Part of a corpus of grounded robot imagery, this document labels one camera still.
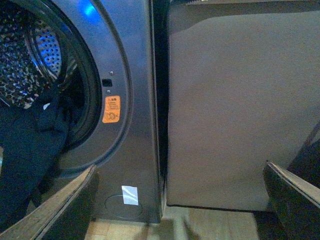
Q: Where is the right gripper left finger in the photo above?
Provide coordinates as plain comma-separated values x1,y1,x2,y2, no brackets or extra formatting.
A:
0,165,99,240

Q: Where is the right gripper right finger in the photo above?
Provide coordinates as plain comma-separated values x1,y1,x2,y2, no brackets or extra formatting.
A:
263,161,320,240

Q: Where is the dark navy polo shirt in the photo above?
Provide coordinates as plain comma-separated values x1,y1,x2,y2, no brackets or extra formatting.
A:
0,83,70,232

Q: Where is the grey front-load washing machine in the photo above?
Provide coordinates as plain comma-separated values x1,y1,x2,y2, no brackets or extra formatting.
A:
0,0,164,223

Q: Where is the dark furniture at right edge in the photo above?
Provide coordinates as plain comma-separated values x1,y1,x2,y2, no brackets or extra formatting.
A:
287,122,320,189

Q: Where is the white tape label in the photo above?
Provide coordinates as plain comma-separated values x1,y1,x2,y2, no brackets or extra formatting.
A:
121,185,139,206

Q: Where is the orange warning sticker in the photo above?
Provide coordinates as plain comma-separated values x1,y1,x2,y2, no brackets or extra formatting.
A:
102,95,121,124

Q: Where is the grey cabinet panel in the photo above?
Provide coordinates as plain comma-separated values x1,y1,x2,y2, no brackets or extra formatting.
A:
166,0,320,212

